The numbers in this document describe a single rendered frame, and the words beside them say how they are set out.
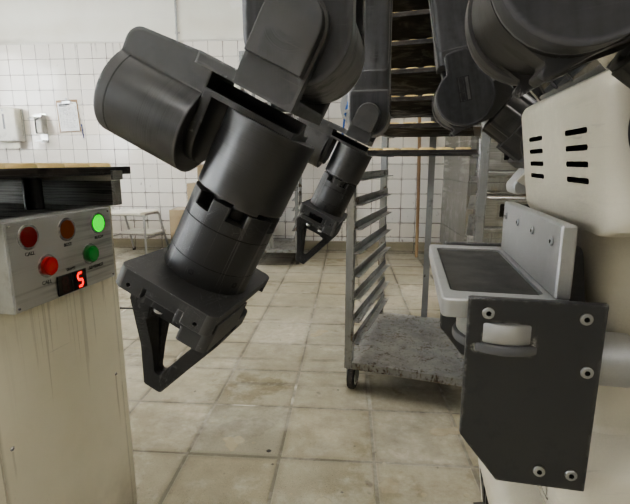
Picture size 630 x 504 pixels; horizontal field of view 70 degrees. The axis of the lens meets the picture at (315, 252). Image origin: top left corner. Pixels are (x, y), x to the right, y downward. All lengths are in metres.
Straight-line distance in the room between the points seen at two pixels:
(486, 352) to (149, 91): 0.30
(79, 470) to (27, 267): 0.43
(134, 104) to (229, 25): 4.69
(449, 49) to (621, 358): 0.44
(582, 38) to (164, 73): 0.21
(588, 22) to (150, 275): 0.25
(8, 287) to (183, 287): 0.54
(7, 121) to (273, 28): 5.55
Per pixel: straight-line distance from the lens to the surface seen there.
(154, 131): 0.28
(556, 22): 0.23
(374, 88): 0.68
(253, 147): 0.26
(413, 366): 1.82
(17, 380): 0.88
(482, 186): 1.59
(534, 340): 0.39
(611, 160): 0.39
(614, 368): 0.43
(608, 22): 0.24
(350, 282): 1.71
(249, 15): 0.26
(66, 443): 1.00
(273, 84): 0.24
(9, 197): 1.12
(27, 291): 0.82
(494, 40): 0.27
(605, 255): 0.45
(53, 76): 5.62
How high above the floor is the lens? 0.92
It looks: 11 degrees down
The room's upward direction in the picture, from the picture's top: straight up
